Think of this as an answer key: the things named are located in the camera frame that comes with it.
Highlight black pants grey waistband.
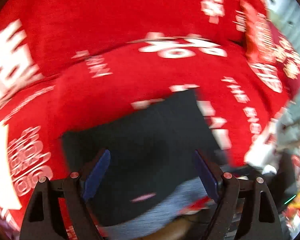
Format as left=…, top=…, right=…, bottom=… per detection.
left=62, top=89, right=227, bottom=239

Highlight white bed sheet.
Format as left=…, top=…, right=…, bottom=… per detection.
left=0, top=121, right=22, bottom=210

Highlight red printed gift bag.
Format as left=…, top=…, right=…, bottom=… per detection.
left=240, top=0, right=300, bottom=99

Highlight red quilt white characters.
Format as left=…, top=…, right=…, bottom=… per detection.
left=0, top=0, right=290, bottom=239

